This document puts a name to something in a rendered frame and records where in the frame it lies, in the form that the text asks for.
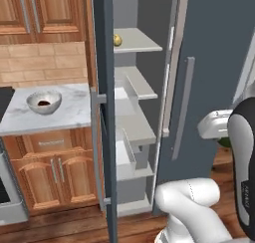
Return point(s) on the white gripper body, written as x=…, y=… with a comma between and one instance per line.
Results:
x=214, y=124

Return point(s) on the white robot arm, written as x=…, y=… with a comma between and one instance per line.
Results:
x=189, y=200

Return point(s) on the green lime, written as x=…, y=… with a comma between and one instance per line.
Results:
x=224, y=142

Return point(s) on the grey freezer shelf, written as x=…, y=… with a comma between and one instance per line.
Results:
x=139, y=84
x=137, y=41
x=137, y=127

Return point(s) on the grey freezer drawer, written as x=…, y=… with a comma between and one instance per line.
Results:
x=126, y=164

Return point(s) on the grey freezer interior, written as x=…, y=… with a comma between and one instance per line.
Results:
x=149, y=14

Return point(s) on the yellow potato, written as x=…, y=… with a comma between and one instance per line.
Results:
x=117, y=40

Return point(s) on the blue-grey freezer door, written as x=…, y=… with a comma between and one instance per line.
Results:
x=105, y=38

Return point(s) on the white marbled bowl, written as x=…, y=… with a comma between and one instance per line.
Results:
x=50, y=102

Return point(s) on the brown steak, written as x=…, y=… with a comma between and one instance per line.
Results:
x=44, y=103

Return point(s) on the blue-grey fridge door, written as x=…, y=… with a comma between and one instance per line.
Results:
x=212, y=38

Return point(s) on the wooden base cupboard door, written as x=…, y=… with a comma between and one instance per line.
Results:
x=36, y=184
x=79, y=177

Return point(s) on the wooden drawer front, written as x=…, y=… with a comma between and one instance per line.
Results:
x=50, y=143

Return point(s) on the silver stove with black hob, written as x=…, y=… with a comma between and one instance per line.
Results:
x=10, y=200

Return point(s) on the wooden wall cupboard door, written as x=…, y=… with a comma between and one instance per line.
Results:
x=59, y=11
x=8, y=11

